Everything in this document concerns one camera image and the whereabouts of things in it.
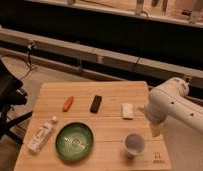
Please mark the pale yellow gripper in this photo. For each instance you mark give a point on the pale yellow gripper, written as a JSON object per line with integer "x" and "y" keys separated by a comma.
{"x": 156, "y": 129}

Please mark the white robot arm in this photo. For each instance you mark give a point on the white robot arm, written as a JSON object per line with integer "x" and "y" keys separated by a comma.
{"x": 169, "y": 99}

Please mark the green ceramic bowl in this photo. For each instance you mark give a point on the green ceramic bowl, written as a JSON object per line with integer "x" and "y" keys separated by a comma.
{"x": 74, "y": 141}

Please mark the white rectangular sponge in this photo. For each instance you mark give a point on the white rectangular sponge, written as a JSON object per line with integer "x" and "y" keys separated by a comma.
{"x": 127, "y": 110}

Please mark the black rectangular block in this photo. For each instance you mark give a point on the black rectangular block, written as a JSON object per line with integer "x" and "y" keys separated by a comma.
{"x": 95, "y": 104}

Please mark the orange carrot toy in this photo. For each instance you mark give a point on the orange carrot toy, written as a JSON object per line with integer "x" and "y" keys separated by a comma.
{"x": 67, "y": 104}

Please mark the white plastic bottle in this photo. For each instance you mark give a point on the white plastic bottle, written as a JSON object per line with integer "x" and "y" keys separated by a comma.
{"x": 36, "y": 143}

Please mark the black office chair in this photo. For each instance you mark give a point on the black office chair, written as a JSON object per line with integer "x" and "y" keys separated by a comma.
{"x": 10, "y": 94}

